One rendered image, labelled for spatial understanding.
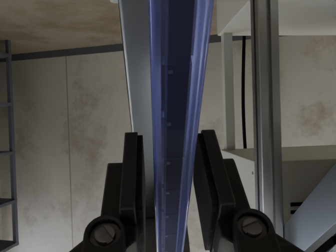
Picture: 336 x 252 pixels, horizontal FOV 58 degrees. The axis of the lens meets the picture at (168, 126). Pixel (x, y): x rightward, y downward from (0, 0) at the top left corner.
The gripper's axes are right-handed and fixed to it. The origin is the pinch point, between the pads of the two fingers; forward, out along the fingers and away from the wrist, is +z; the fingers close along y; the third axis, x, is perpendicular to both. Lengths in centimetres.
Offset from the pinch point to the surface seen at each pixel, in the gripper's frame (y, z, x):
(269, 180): 21.1, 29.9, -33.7
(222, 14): 22, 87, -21
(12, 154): -148, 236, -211
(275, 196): 22, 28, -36
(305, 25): 47, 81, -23
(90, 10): -47, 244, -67
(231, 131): 25, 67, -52
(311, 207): 24.0, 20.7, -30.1
